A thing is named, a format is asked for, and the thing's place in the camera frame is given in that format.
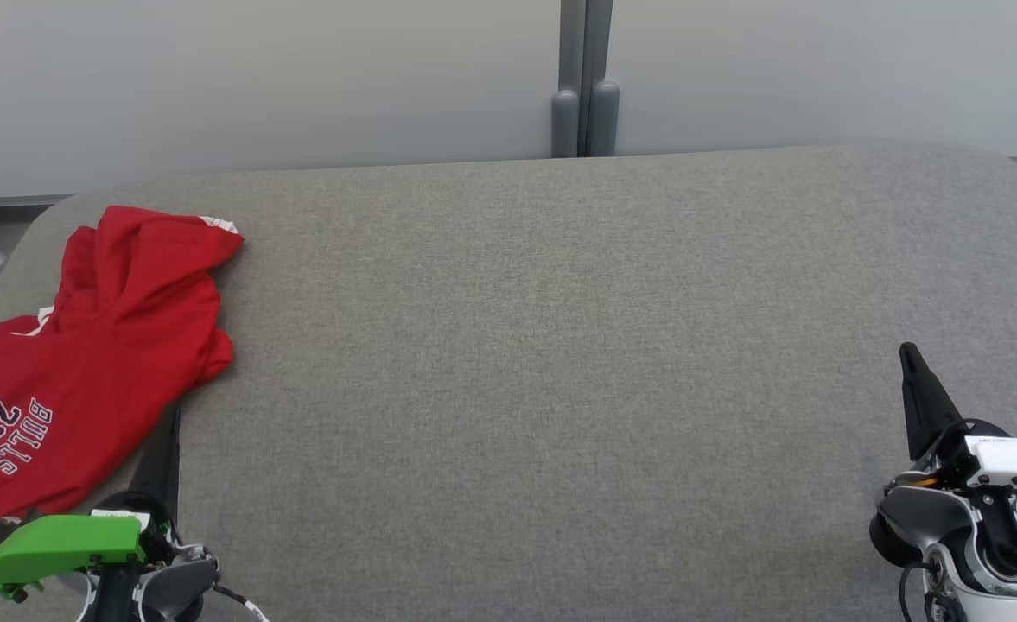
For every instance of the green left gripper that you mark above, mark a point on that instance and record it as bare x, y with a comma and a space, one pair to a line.
59, 544

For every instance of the red Bulls 23 jersey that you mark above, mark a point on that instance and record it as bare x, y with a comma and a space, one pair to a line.
50, 432

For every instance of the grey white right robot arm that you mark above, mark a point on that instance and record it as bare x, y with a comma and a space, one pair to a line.
914, 518

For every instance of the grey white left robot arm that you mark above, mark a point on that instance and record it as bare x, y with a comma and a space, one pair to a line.
175, 583

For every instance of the grey metal partition post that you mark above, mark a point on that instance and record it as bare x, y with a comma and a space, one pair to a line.
584, 86

